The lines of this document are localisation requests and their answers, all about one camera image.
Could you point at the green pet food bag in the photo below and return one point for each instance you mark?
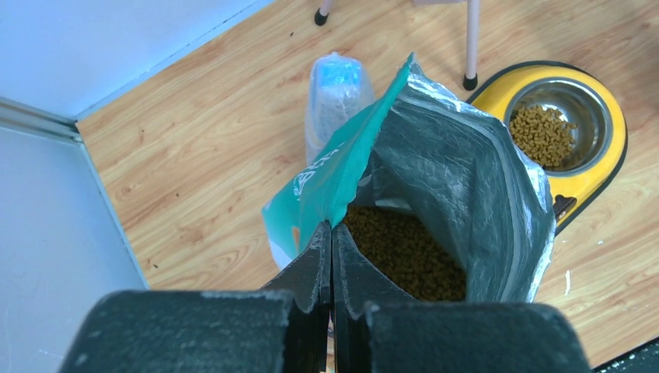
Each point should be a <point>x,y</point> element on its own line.
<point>419,149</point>

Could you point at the blue wrapped package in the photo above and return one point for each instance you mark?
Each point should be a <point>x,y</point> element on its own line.
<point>339,88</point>

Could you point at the brown kibble in bowls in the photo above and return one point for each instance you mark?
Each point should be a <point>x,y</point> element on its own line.
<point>543,134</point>

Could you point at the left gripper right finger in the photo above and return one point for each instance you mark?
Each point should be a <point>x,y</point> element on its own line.
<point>378,327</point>

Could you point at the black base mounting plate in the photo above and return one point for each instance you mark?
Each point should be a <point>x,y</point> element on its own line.
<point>642,359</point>

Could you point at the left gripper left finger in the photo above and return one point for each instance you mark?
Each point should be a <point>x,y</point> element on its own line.
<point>281,327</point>

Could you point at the yellow double pet bowl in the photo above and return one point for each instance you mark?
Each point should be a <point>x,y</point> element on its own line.
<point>601,134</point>

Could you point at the brown kibble inside bag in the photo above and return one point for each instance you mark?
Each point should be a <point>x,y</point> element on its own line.
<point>400,246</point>

